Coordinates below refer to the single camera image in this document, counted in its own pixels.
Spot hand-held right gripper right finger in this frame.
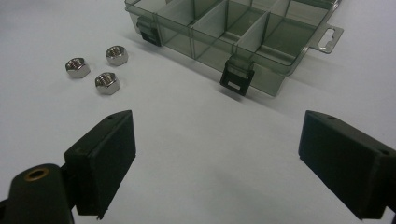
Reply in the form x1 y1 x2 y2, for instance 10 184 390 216
298 109 396 220

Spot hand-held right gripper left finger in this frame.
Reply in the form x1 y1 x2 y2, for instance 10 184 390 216
64 109 137 220

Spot silver hex nut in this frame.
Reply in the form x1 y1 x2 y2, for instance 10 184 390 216
105 45 129 67
94 72 121 96
64 57 92 79

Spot clear grey compartment organizer box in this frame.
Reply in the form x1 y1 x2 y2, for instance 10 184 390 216
123 0 345 97

